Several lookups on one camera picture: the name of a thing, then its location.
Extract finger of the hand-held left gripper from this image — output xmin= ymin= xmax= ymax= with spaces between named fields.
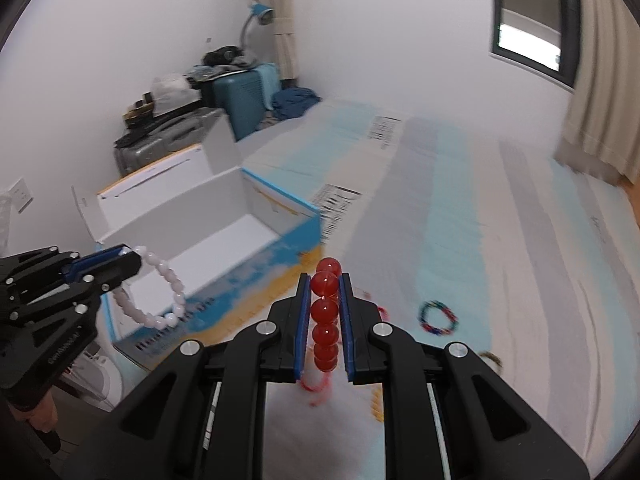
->
xmin=0 ymin=244 xmax=129 ymax=287
xmin=0 ymin=251 xmax=143 ymax=332

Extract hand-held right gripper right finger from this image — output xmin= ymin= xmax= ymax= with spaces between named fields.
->
xmin=338 ymin=273 xmax=591 ymax=480

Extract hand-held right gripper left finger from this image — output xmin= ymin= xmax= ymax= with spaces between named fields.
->
xmin=80 ymin=273 xmax=313 ymax=480

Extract red bead bracelet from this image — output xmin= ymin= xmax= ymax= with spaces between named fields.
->
xmin=309 ymin=257 xmax=344 ymax=374

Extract pale pink bead bracelet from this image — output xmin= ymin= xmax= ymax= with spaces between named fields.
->
xmin=113 ymin=246 xmax=188 ymax=331

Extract multicoloured glass bead bracelet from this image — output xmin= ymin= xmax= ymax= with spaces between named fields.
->
xmin=418 ymin=301 xmax=461 ymax=336

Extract white and blue cardboard box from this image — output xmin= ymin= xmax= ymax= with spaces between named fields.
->
xmin=72 ymin=110 xmax=322 ymax=374

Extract person's left hand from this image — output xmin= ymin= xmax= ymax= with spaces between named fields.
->
xmin=20 ymin=392 xmax=60 ymax=435

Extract white appliance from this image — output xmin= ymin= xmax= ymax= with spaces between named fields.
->
xmin=59 ymin=341 xmax=124 ymax=414

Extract grey suitcase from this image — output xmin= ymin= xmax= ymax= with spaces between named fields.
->
xmin=114 ymin=107 xmax=224 ymax=179

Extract striped bed sheet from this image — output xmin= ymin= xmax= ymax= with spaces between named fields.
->
xmin=235 ymin=97 xmax=640 ymax=476

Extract pile of dark items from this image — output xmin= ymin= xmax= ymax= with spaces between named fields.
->
xmin=122 ymin=91 xmax=157 ymax=130

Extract white plastic bag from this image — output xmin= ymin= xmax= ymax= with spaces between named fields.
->
xmin=150 ymin=73 xmax=202 ymax=112

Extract teal suitcase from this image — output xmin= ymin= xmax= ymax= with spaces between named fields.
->
xmin=202 ymin=63 xmax=281 ymax=142

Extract dark blue clothes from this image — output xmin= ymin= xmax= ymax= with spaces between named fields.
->
xmin=271 ymin=87 xmax=322 ymax=122

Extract black bag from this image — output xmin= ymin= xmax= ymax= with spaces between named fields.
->
xmin=202 ymin=46 xmax=247 ymax=68

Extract blue desk lamp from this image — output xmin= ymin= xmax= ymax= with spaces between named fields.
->
xmin=239 ymin=2 xmax=275 ymax=57

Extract beige tied curtain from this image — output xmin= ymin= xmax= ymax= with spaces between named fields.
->
xmin=260 ymin=0 xmax=302 ymax=84

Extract dark framed window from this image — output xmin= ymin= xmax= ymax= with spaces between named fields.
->
xmin=491 ymin=0 xmax=582 ymax=92

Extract beige window curtain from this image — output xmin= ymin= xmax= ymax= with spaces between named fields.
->
xmin=552 ymin=0 xmax=640 ymax=186

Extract white wall socket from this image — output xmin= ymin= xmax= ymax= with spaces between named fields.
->
xmin=0 ymin=176 xmax=35 ymax=214

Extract brown bead bracelet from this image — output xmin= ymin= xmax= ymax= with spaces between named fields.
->
xmin=477 ymin=350 xmax=504 ymax=374

